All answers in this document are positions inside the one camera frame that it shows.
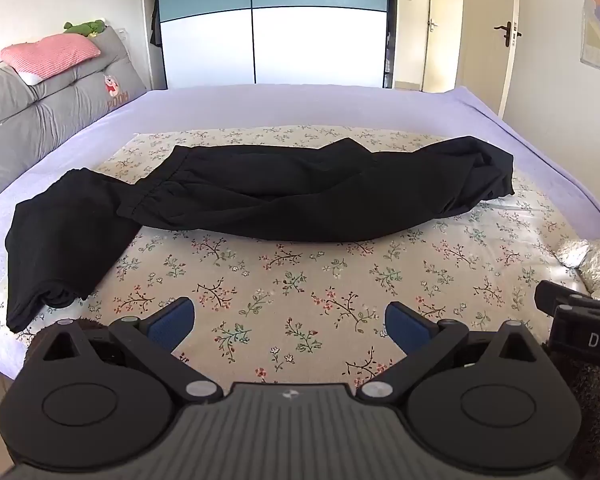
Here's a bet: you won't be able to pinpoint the white plush toy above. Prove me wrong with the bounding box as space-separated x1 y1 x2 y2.
555 232 600 303

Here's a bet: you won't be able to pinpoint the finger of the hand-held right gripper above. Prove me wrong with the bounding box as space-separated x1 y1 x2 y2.
535 280 600 317

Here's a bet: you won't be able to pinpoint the cream door with black handle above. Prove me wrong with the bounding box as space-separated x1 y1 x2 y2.
457 0 523 116

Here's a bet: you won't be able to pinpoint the white and blue wardrobe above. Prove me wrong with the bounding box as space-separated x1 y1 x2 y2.
156 0 390 91

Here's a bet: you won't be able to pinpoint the black door handle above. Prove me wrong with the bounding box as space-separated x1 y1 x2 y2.
493 21 522 49

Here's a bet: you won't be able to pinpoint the purple bed sheet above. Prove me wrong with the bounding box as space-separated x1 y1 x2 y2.
0 85 600 361

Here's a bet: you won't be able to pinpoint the dark hanging garment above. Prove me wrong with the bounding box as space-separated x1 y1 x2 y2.
149 0 162 47

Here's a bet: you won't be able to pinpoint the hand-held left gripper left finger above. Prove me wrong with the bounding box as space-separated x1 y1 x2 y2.
42 296 222 404

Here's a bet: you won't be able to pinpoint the floral printed bed mat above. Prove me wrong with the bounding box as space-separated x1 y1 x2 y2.
15 127 597 401

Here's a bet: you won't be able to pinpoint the grey padded headboard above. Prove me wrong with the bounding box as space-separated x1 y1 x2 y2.
0 26 148 161

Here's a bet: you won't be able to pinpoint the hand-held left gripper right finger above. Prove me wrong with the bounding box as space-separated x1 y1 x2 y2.
355 301 549 404

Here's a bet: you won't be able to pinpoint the pink striped pillow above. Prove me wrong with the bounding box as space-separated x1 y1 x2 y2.
0 33 102 86

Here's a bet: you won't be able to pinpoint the black pants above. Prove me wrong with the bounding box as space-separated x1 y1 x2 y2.
6 135 516 335

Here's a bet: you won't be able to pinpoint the green plush toy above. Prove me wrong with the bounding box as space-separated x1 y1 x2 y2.
63 19 106 38

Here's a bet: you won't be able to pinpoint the cream door with silver handle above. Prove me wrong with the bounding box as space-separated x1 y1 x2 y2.
416 0 462 94

